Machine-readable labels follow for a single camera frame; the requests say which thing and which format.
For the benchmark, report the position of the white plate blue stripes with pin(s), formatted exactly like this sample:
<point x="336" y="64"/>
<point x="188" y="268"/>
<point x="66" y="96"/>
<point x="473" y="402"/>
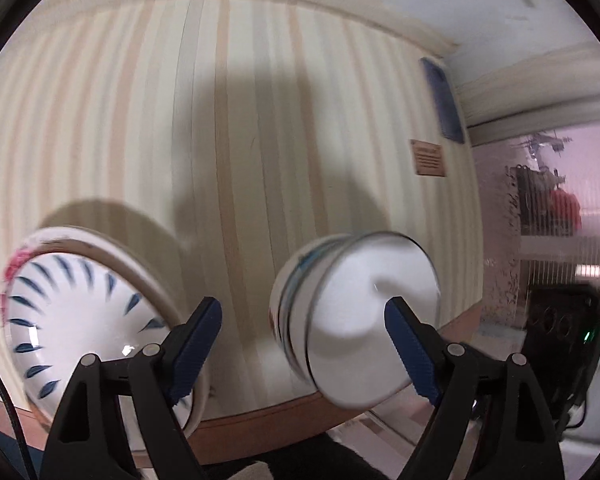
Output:
<point x="68" y="291"/>

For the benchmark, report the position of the brown label on mat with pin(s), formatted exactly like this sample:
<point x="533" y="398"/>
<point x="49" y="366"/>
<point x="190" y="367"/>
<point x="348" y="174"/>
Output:
<point x="428" y="159"/>

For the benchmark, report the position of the white bowl blue pink pattern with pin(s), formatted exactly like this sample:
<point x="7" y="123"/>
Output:
<point x="327" y="310"/>

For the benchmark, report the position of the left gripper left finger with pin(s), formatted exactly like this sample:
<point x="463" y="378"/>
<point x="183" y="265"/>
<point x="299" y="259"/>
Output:
<point x="158" y="380"/>

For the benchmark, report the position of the blue sponge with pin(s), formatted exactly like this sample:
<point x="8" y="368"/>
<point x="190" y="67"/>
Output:
<point x="444" y="102"/>

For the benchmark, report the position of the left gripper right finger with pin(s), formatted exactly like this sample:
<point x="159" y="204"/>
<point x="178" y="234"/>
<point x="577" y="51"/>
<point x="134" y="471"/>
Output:
<point x="444" y="373"/>

